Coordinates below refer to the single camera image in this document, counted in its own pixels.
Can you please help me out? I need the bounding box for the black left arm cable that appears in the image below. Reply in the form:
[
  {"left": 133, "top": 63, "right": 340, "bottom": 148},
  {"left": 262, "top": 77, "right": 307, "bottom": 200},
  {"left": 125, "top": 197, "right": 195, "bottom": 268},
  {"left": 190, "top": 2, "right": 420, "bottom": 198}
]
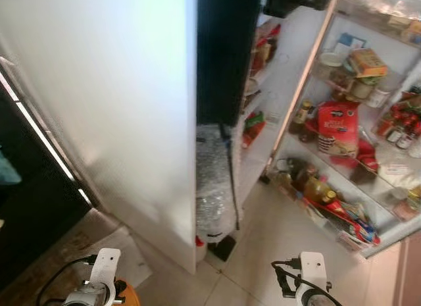
[{"left": 36, "top": 255, "right": 97, "bottom": 306}]

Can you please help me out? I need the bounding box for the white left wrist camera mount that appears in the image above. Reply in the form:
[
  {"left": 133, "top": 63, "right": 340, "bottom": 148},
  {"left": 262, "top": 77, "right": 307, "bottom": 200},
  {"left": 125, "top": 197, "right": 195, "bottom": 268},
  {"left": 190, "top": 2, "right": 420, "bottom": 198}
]
[{"left": 88, "top": 247, "right": 123, "bottom": 295}]

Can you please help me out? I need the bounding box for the red lidded glass jar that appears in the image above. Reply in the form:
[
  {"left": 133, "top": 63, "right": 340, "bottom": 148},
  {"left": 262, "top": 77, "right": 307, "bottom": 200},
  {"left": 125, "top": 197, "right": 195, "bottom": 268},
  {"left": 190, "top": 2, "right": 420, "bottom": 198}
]
[{"left": 253, "top": 39, "right": 273, "bottom": 71}]

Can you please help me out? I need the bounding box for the red food pack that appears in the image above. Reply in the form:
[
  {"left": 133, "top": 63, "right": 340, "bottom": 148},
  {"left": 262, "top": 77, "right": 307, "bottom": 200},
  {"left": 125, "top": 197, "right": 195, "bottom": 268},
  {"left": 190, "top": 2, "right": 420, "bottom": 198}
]
[{"left": 316, "top": 100, "right": 362, "bottom": 158}]

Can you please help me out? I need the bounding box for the blue white carton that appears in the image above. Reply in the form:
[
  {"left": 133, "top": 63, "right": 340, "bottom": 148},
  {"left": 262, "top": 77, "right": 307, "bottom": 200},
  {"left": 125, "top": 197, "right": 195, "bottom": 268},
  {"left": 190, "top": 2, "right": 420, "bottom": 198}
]
[{"left": 335, "top": 32, "right": 368, "bottom": 54}]

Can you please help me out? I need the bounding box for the red lidded jar yellow label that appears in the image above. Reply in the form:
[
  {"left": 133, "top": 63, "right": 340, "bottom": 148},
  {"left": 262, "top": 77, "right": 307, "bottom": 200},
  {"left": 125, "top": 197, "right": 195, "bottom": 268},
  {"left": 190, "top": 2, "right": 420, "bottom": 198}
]
[{"left": 264, "top": 26, "right": 281, "bottom": 61}]

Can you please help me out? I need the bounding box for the white fridge body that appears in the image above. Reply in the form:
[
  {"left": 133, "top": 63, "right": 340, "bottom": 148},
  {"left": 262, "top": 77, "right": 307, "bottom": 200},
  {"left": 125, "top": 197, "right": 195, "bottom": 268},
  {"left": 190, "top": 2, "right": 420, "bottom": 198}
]
[{"left": 197, "top": 0, "right": 339, "bottom": 218}]

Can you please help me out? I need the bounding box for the orange cardboard box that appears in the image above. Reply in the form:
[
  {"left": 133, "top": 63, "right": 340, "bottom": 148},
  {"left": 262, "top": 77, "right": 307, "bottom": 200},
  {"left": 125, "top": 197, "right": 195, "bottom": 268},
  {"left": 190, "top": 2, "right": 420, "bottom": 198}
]
[{"left": 348, "top": 47, "right": 389, "bottom": 79}]

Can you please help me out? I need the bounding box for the silver bubble wrap sheet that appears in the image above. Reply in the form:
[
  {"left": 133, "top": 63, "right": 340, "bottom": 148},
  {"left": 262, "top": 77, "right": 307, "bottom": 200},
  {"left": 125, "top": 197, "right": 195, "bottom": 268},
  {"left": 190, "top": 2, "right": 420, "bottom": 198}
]
[{"left": 195, "top": 124, "right": 239, "bottom": 245}]

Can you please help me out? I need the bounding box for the yellow oil bottle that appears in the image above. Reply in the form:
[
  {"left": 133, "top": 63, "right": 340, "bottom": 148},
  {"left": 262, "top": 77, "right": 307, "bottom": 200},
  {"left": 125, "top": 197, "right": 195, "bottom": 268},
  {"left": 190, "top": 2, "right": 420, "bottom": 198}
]
[{"left": 303, "top": 176, "right": 337, "bottom": 203}]

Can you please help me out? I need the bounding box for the white powder bag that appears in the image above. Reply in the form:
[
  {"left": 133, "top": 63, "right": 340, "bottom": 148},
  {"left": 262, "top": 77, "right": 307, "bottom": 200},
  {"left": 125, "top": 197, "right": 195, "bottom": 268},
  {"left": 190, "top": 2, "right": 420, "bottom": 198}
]
[{"left": 378, "top": 154, "right": 421, "bottom": 189}]

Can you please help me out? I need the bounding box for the plain white fridge door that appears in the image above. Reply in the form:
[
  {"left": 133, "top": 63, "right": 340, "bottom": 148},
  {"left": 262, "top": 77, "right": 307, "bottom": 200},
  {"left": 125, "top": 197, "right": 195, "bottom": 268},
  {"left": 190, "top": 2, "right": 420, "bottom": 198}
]
[{"left": 0, "top": 0, "right": 199, "bottom": 275}]

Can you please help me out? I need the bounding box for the white bottle red cap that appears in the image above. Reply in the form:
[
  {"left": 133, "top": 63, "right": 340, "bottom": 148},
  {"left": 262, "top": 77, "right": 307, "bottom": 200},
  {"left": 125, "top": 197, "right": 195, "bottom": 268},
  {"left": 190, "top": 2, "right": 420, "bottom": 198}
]
[{"left": 195, "top": 234, "right": 211, "bottom": 261}]

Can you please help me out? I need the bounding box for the black glass cabinet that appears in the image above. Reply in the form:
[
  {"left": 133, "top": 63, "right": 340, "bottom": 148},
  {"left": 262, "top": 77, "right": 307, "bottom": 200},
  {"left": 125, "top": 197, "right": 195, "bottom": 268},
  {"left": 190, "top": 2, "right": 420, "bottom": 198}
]
[{"left": 0, "top": 74, "right": 94, "bottom": 290}]

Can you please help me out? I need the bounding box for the brown bottle yellow cap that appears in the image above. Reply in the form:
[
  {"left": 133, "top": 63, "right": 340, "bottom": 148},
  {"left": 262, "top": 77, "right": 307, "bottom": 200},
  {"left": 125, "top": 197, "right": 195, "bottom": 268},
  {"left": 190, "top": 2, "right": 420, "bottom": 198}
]
[{"left": 289, "top": 99, "right": 314, "bottom": 138}]

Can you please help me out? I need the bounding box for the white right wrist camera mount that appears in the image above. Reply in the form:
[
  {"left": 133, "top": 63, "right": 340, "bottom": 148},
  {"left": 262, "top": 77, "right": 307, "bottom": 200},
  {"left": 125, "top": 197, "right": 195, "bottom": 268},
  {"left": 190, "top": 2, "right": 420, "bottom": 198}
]
[{"left": 297, "top": 251, "right": 329, "bottom": 291}]

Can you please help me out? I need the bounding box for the green snack packet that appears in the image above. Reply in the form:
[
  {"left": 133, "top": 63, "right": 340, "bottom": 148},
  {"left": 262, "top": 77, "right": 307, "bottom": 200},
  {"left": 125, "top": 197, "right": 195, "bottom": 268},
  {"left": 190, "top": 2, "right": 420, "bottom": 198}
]
[{"left": 246, "top": 110, "right": 266, "bottom": 130}]

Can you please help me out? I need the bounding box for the white plastic jar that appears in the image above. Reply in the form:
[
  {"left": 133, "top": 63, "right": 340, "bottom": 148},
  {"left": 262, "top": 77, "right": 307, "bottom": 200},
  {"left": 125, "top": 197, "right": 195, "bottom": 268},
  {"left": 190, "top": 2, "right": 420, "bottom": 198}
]
[{"left": 368, "top": 87, "right": 391, "bottom": 109}]

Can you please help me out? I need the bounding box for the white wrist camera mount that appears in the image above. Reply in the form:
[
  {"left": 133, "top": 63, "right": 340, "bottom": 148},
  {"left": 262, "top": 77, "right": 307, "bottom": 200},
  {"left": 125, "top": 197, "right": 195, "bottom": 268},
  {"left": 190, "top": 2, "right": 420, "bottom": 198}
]
[
  {"left": 88, "top": 247, "right": 123, "bottom": 295},
  {"left": 297, "top": 251, "right": 329, "bottom": 291}
]

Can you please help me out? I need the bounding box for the white lidded tub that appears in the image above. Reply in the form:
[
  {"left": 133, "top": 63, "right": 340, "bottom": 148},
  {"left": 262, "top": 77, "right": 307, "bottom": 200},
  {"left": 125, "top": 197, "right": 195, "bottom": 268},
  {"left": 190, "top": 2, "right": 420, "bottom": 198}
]
[{"left": 317, "top": 51, "right": 345, "bottom": 69}]

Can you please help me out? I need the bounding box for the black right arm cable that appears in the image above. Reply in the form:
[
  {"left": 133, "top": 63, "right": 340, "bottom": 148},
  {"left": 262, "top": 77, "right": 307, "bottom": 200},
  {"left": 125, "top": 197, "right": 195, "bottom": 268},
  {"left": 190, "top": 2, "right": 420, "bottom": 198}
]
[{"left": 270, "top": 257, "right": 305, "bottom": 301}]

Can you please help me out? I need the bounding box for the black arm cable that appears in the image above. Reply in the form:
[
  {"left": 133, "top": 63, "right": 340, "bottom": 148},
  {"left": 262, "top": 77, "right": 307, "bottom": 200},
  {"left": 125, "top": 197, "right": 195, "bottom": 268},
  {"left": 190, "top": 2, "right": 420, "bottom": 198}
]
[
  {"left": 270, "top": 257, "right": 305, "bottom": 301},
  {"left": 36, "top": 255, "right": 97, "bottom": 306}
]

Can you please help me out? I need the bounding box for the fridge door with shelves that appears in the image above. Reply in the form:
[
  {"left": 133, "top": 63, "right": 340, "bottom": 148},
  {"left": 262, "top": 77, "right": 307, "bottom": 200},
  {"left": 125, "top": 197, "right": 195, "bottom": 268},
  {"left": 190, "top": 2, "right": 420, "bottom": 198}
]
[{"left": 266, "top": 0, "right": 421, "bottom": 259}]

